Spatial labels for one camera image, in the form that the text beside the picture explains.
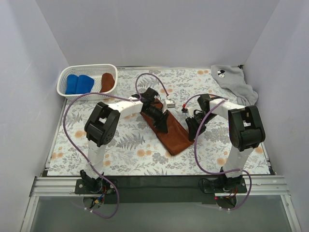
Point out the left blue rolled towel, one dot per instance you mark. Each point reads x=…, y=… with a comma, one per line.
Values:
x=71, y=84

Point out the aluminium frame rail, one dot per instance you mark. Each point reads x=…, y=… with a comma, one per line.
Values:
x=65, y=186

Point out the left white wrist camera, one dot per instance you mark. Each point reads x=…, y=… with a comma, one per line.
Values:
x=167, y=104

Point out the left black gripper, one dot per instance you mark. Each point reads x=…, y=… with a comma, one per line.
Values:
x=159, y=118

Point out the blue rolled towel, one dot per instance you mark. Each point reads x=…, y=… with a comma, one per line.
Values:
x=71, y=84
x=84, y=84

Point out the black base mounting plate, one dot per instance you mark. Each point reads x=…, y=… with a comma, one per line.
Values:
x=161, y=188

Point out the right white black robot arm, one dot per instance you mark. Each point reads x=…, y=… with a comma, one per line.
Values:
x=246, y=132

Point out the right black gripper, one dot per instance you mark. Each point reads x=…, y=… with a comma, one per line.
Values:
x=193, y=125

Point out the right blue rolled towel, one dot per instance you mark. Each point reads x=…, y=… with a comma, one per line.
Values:
x=84, y=84

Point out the grey cloth in corner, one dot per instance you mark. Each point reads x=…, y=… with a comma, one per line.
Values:
x=232, y=78

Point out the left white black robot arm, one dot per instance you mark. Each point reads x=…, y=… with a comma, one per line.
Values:
x=101, y=127

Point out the brown towel pile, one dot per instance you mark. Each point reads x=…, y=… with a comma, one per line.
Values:
x=177, y=138

